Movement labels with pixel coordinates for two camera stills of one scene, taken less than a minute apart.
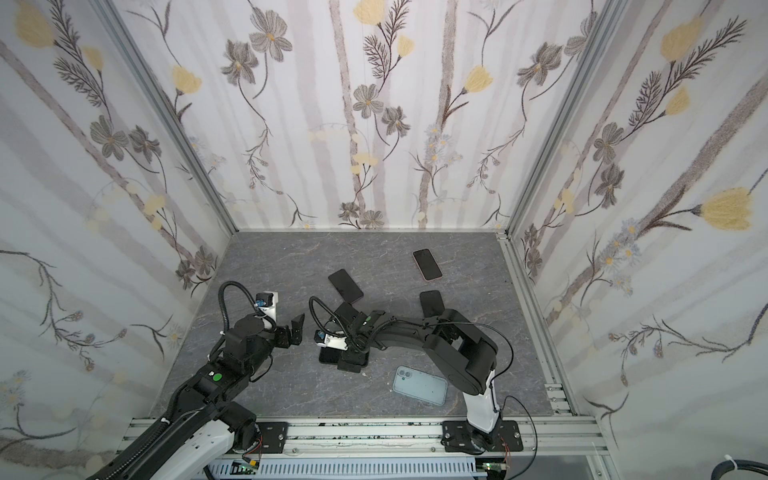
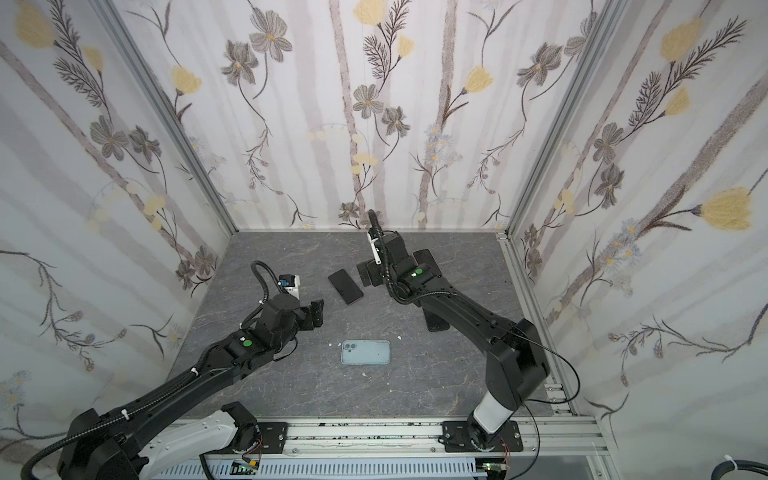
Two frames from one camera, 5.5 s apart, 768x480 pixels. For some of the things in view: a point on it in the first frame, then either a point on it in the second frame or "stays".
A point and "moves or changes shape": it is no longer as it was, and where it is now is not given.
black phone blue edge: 427,264 stays
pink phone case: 427,265 stays
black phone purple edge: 346,286 stays
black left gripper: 282,332 → 313,316
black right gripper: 346,352 → 372,269
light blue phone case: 420,385 moves or changes shape
